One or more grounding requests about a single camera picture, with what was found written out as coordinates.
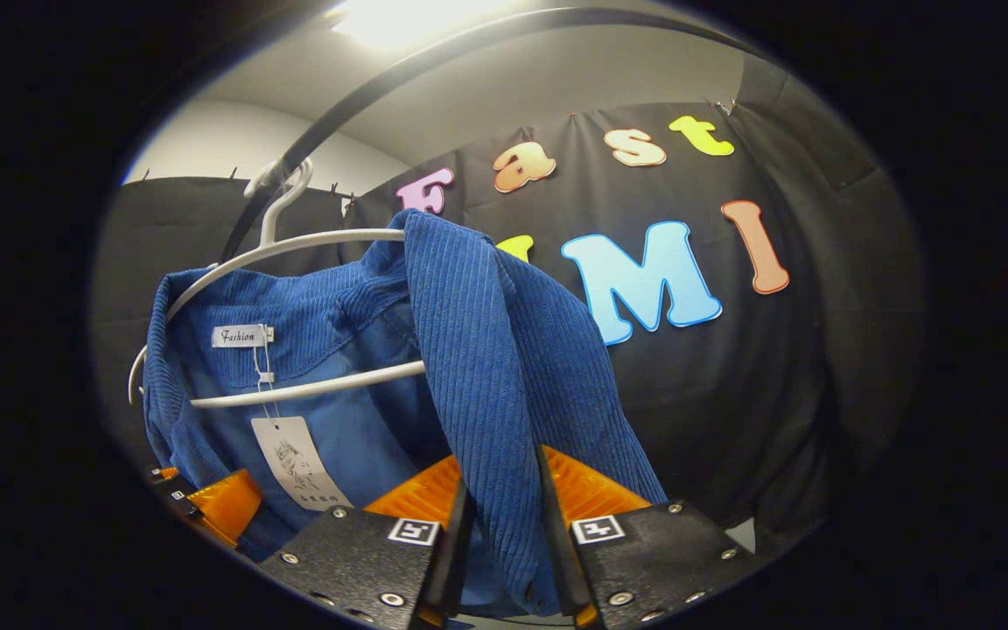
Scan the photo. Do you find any ceiling light panel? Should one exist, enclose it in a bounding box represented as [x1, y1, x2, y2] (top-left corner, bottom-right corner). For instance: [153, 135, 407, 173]
[329, 0, 514, 49]

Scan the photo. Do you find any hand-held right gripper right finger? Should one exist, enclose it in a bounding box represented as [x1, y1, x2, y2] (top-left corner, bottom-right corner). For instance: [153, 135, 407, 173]
[537, 444, 763, 629]

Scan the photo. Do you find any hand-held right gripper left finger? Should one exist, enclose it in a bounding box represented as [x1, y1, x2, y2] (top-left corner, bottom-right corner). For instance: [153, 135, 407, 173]
[257, 453, 476, 629]

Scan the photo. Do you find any black metal clothes rack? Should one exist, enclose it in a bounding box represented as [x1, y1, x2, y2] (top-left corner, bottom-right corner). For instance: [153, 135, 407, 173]
[220, 7, 772, 263]

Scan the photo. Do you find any white plastic clothes hanger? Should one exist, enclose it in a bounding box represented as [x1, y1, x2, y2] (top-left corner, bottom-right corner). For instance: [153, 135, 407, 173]
[126, 157, 428, 410]

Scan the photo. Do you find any blue corduroy jacket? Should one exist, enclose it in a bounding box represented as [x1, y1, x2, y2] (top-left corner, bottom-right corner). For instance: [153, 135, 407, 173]
[141, 208, 671, 618]

